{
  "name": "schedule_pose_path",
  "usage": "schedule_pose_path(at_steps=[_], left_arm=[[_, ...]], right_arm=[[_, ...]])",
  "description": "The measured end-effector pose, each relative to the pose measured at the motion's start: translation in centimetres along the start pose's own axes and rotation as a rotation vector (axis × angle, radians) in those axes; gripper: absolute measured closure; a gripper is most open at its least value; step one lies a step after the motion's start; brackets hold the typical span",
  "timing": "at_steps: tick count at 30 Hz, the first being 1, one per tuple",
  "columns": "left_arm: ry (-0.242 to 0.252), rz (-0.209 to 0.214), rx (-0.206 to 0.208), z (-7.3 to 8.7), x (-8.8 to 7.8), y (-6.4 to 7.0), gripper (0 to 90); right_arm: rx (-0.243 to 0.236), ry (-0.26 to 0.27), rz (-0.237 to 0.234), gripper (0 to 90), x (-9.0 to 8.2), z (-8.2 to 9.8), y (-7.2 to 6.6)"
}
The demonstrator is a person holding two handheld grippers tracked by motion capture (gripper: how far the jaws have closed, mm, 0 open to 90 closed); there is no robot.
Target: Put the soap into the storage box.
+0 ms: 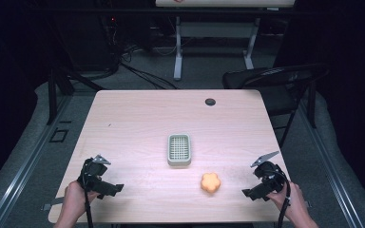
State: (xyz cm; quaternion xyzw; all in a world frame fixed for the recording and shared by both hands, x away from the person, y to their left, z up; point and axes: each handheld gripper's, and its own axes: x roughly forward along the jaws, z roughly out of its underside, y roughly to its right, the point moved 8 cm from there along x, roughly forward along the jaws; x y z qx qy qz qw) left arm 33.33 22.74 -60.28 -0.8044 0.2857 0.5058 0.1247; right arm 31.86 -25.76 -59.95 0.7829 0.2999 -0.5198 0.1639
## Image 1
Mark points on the person's left hand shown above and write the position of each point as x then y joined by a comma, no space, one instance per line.
74,199

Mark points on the white desk with metal legs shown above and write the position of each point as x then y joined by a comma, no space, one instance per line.
215,30

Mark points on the metal floor rail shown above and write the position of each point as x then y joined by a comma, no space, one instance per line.
329,164
28,164

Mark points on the black folding chair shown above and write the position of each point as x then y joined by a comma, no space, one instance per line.
275,85

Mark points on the grey-green soap dish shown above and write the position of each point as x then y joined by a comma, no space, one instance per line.
179,149

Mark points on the grey table bracket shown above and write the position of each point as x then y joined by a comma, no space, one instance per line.
52,204

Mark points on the black metal stand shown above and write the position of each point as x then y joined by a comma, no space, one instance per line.
53,95

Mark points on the person's right hand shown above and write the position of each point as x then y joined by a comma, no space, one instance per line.
294,205

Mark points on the orange flower-shaped soap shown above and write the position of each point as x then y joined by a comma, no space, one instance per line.
210,183

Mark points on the black table grommet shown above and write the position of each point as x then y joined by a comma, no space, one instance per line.
210,102

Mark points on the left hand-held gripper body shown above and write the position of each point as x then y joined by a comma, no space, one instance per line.
90,174

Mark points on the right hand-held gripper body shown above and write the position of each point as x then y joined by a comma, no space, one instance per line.
272,179

